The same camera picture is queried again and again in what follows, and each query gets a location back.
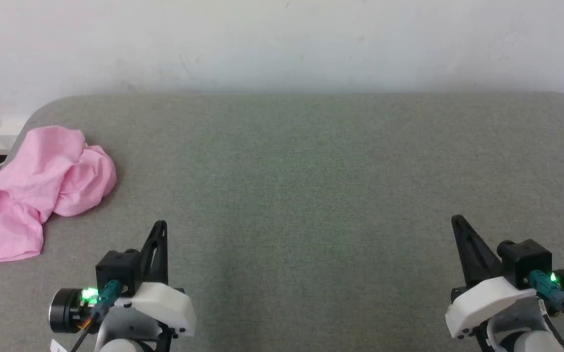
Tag right arm teal-plug black cable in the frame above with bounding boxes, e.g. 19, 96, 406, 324
528, 270, 564, 342

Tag left arm teal-plug black cable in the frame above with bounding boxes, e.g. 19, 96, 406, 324
69, 279, 124, 352

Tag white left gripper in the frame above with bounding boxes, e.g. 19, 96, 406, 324
115, 220, 197, 339

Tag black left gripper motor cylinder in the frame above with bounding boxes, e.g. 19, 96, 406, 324
49, 287, 101, 334

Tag arm teal-plug black cable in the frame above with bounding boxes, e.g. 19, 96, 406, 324
528, 270, 564, 342
69, 279, 124, 352

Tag pink cloth shorts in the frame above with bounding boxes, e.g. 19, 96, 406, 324
0, 126, 117, 267

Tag grey fabric sofa cushion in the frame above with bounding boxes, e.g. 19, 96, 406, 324
0, 92, 564, 352

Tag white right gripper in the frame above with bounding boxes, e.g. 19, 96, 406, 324
445, 215, 538, 340

